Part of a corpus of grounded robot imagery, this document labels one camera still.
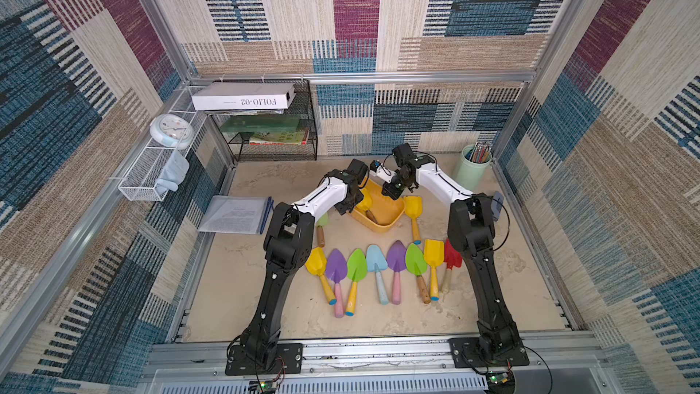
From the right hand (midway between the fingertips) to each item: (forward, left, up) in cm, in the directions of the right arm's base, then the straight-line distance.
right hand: (384, 188), depth 105 cm
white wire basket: (-21, +64, +31) cm, 74 cm away
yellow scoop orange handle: (-7, -11, -3) cm, 13 cm away
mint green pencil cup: (+3, -32, +5) cm, 32 cm away
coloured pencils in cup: (+6, -35, +11) cm, 37 cm away
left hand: (-5, +11, 0) cm, 12 cm away
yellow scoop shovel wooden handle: (-11, +6, -2) cm, 12 cm away
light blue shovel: (-27, +4, -4) cm, 28 cm away
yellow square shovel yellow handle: (-27, -14, -2) cm, 30 cm away
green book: (+17, +44, +19) cm, 51 cm away
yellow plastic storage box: (-7, 0, -5) cm, 8 cm away
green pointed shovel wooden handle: (-27, -9, -4) cm, 29 cm away
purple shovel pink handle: (-26, -2, -4) cm, 27 cm away
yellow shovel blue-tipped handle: (-29, +24, -3) cm, 37 cm away
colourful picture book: (+12, +36, +16) cm, 41 cm away
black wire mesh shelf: (+22, +59, +7) cm, 64 cm away
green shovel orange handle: (-30, +11, -4) cm, 32 cm away
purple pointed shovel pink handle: (-30, +17, -4) cm, 35 cm away
